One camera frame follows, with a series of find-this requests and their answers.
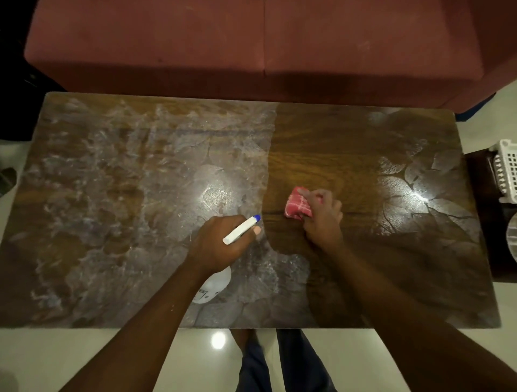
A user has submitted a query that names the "person's left hand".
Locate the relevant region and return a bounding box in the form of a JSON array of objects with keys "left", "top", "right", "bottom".
[{"left": 185, "top": 214, "right": 262, "bottom": 276}]

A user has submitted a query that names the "person's right hand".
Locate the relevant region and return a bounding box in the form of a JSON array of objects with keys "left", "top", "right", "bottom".
[{"left": 301, "top": 188, "right": 345, "bottom": 254}]

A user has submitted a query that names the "red checked cloth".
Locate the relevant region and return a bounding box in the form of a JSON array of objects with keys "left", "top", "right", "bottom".
[{"left": 284, "top": 186, "right": 314, "bottom": 221}]

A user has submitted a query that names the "clear spray bottle blue nozzle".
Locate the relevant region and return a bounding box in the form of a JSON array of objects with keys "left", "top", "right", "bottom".
[{"left": 192, "top": 214, "right": 262, "bottom": 304}]

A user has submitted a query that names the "brick pattern glossy tray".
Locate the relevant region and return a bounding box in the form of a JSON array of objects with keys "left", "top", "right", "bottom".
[{"left": 505, "top": 212, "right": 517, "bottom": 263}]

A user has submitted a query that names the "person's left forearm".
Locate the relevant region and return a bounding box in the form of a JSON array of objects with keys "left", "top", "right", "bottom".
[{"left": 60, "top": 258, "right": 213, "bottom": 392}]

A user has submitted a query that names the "person's left foot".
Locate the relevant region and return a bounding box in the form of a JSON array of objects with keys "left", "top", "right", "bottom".
[{"left": 232, "top": 329, "right": 253, "bottom": 353}]

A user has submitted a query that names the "person's left jeans leg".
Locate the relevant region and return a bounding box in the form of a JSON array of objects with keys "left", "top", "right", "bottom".
[{"left": 236, "top": 339, "right": 274, "bottom": 392}]

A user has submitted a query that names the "person's jeans leg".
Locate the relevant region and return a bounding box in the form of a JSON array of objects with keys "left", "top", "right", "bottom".
[
  {"left": 276, "top": 329, "right": 338, "bottom": 392},
  {"left": 236, "top": 339, "right": 274, "bottom": 392}
]

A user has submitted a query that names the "person's right jeans leg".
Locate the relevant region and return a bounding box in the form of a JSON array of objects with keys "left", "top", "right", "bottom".
[{"left": 276, "top": 329, "right": 338, "bottom": 392}]

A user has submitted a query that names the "brown marbled wooden table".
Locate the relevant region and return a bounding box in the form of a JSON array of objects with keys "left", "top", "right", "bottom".
[{"left": 0, "top": 92, "right": 501, "bottom": 328}]

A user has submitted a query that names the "dark wooden side table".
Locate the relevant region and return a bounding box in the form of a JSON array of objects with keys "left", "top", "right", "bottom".
[{"left": 464, "top": 147, "right": 517, "bottom": 283}]

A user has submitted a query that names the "navy blue bag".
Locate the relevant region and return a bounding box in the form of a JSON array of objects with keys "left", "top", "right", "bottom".
[{"left": 455, "top": 93, "right": 497, "bottom": 121}]

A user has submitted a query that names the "white plastic perforated basket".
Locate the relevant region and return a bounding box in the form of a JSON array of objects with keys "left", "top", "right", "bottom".
[{"left": 488, "top": 139, "right": 517, "bottom": 205}]

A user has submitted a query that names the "red fabric sofa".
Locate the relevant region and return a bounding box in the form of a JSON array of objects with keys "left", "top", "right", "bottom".
[{"left": 24, "top": 0, "right": 517, "bottom": 115}]

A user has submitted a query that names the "dark grey floor object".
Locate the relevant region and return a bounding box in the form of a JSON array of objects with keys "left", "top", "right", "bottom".
[{"left": 0, "top": 167, "right": 18, "bottom": 198}]

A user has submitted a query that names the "black bag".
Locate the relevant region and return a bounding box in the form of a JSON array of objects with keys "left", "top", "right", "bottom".
[{"left": 0, "top": 0, "right": 65, "bottom": 142}]

